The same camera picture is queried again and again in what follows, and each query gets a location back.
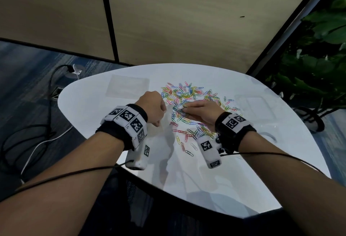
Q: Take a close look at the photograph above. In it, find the person's right hand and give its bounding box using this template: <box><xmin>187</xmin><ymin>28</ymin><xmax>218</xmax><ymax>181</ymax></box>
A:
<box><xmin>181</xmin><ymin>100</ymin><xmax>226</xmax><ymax>134</ymax></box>

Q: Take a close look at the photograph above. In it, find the person's left hand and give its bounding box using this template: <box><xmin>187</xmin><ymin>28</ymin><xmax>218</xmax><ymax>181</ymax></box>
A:
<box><xmin>135</xmin><ymin>91</ymin><xmax>167</xmax><ymax>128</ymax></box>

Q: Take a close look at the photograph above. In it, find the pile of coloured paper clips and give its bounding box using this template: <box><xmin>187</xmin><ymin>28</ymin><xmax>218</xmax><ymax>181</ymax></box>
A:
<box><xmin>161</xmin><ymin>81</ymin><xmax>244</xmax><ymax>158</ymax></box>

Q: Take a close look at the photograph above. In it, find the person's right forearm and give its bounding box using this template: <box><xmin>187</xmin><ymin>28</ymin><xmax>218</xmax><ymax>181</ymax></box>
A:
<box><xmin>238</xmin><ymin>132</ymin><xmax>346</xmax><ymax>236</ymax></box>

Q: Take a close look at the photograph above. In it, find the person's left forearm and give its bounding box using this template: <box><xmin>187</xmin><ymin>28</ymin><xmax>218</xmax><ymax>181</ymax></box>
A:
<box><xmin>0</xmin><ymin>132</ymin><xmax>125</xmax><ymax>236</ymax></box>

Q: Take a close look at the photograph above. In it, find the left marker wristband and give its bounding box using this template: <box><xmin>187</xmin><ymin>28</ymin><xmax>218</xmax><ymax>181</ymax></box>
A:
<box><xmin>95</xmin><ymin>104</ymin><xmax>148</xmax><ymax>151</ymax></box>

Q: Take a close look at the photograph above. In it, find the marker wristband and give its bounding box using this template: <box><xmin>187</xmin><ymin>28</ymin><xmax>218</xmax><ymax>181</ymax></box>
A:
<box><xmin>215</xmin><ymin>111</ymin><xmax>257</xmax><ymax>155</ymax></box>
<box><xmin>95</xmin><ymin>104</ymin><xmax>148</xmax><ymax>151</ymax></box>

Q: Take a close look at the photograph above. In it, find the right marker wristband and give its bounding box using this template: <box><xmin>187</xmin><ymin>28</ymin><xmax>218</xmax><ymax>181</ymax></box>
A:
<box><xmin>215</xmin><ymin>111</ymin><xmax>257</xmax><ymax>155</ymax></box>

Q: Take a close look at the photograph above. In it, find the clear plastic box lid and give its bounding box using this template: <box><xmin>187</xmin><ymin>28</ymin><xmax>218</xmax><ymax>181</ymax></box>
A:
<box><xmin>235</xmin><ymin>94</ymin><xmax>281</xmax><ymax>122</ymax></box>

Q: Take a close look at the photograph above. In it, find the clear plastic box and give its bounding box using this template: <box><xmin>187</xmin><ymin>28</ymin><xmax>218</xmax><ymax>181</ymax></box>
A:
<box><xmin>251</xmin><ymin>122</ymin><xmax>294</xmax><ymax>152</ymax></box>

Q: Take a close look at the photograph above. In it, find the floor power socket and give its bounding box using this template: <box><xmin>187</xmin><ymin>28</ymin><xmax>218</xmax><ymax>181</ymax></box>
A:
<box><xmin>66</xmin><ymin>64</ymin><xmax>84</xmax><ymax>78</ymax></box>

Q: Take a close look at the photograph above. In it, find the metal floor outlet box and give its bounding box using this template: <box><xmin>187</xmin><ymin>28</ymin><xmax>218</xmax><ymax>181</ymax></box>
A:
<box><xmin>50</xmin><ymin>87</ymin><xmax>65</xmax><ymax>101</ymax></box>

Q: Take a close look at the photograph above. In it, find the black plant stand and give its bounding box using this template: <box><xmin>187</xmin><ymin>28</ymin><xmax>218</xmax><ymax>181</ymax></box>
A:
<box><xmin>293</xmin><ymin>106</ymin><xmax>346</xmax><ymax>132</ymax></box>

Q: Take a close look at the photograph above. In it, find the green leafy plant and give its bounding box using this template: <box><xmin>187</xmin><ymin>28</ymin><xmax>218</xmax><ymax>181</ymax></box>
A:
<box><xmin>266</xmin><ymin>0</ymin><xmax>346</xmax><ymax>109</ymax></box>

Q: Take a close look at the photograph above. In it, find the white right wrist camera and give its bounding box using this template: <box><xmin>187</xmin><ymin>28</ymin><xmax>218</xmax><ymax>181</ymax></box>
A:
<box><xmin>196</xmin><ymin>135</ymin><xmax>222</xmax><ymax>169</ymax></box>

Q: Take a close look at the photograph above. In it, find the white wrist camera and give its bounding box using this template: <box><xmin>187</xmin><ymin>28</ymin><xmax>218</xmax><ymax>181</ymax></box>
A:
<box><xmin>125</xmin><ymin>136</ymin><xmax>152</xmax><ymax>171</ymax></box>
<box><xmin>196</xmin><ymin>135</ymin><xmax>222</xmax><ymax>169</ymax></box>

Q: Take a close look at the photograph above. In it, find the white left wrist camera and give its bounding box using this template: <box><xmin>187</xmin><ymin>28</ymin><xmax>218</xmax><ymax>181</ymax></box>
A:
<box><xmin>125</xmin><ymin>136</ymin><xmax>152</xmax><ymax>171</ymax></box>

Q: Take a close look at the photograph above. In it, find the black right camera cable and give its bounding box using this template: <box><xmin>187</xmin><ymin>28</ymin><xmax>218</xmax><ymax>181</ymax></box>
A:
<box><xmin>220</xmin><ymin>151</ymin><xmax>325</xmax><ymax>176</ymax></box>

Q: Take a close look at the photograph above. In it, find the black camera cable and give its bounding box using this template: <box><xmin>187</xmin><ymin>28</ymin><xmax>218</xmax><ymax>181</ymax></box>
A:
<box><xmin>15</xmin><ymin>161</ymin><xmax>128</xmax><ymax>193</ymax></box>
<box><xmin>220</xmin><ymin>151</ymin><xmax>325</xmax><ymax>176</ymax></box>

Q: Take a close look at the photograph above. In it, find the black floor cable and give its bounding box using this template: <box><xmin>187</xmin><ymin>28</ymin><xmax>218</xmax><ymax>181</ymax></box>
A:
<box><xmin>0</xmin><ymin>65</ymin><xmax>76</xmax><ymax>169</ymax></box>

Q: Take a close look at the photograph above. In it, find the black left camera cable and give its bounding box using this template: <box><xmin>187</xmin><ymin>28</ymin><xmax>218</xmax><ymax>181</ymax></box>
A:
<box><xmin>15</xmin><ymin>161</ymin><xmax>128</xmax><ymax>193</ymax></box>

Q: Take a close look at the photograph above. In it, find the white floor cable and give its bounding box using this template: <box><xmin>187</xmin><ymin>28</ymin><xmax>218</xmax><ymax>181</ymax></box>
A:
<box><xmin>20</xmin><ymin>125</ymin><xmax>74</xmax><ymax>184</ymax></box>

